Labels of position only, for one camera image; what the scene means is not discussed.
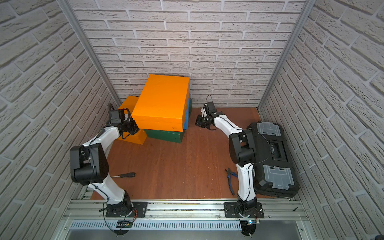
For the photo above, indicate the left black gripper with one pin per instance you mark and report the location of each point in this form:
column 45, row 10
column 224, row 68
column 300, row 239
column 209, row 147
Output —
column 132, row 126

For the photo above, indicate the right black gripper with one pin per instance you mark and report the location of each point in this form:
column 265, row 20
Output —
column 200, row 122

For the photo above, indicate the orange shoebox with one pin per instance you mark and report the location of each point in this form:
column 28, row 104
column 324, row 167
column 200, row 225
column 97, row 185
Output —
column 163, row 103
column 140, row 136

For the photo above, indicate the blue shoebox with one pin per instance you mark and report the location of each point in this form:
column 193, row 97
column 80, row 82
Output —
column 188, row 112

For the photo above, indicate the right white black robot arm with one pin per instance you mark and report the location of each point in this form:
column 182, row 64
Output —
column 242, row 150

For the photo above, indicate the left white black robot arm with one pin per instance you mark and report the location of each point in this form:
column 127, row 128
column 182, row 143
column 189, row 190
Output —
column 89, row 165

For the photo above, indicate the green shoebox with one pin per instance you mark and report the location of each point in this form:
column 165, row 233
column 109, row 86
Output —
column 169, row 136

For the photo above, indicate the black grey toolbox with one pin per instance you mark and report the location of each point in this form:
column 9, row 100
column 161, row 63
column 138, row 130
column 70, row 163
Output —
column 274, row 172

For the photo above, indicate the left corner aluminium profile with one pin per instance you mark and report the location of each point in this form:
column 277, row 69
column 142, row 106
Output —
column 85, row 41

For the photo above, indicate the corner aluminium profile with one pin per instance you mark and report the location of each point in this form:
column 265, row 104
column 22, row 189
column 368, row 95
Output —
column 85, row 41
column 307, row 8

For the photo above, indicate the right corner aluminium profile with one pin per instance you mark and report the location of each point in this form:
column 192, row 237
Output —
column 307, row 8

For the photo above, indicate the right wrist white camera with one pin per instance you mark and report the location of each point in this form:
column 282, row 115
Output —
column 203, row 111

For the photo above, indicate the black handled screwdriver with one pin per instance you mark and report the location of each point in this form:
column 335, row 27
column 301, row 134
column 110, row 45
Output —
column 127, row 175

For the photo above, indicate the blue handled pliers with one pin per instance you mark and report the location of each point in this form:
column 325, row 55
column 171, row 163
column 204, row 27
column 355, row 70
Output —
column 230, row 174

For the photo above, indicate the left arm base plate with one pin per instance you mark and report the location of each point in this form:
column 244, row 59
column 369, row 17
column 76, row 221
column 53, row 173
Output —
column 133, row 209

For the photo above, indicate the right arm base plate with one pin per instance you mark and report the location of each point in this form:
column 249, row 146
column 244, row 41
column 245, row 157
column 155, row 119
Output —
column 234, row 210

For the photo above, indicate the aluminium front rail frame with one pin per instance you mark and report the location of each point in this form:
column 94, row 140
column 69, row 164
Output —
column 183, row 215

